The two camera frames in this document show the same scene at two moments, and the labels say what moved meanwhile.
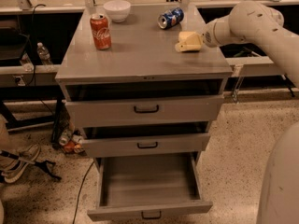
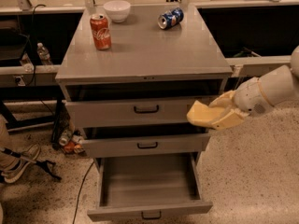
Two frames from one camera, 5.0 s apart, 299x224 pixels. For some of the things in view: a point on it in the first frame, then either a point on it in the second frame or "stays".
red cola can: x=100 y=29 stays
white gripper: x=207 y=35 to x=249 y=97
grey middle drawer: x=162 y=143 stays
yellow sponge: x=184 y=35 to x=202 y=114
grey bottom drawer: x=148 y=187 stays
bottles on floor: x=71 y=141 stays
